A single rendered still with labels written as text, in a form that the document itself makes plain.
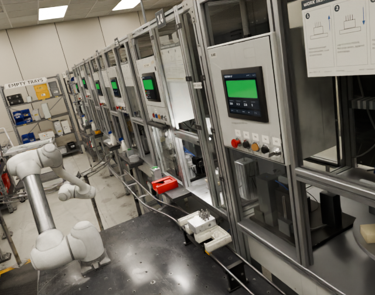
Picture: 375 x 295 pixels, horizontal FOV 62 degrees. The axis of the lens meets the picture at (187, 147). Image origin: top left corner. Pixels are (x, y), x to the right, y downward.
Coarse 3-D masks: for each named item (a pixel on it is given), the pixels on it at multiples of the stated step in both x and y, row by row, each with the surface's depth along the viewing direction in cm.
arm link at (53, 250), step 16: (16, 160) 194; (32, 160) 197; (32, 176) 195; (32, 192) 191; (32, 208) 189; (48, 208) 192; (48, 224) 186; (48, 240) 180; (64, 240) 183; (32, 256) 177; (48, 256) 176; (64, 256) 180
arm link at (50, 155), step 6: (48, 144) 202; (42, 150) 199; (48, 150) 199; (54, 150) 201; (42, 156) 200; (48, 156) 200; (54, 156) 203; (60, 156) 208; (42, 162) 200; (48, 162) 203; (54, 162) 207; (60, 162) 212
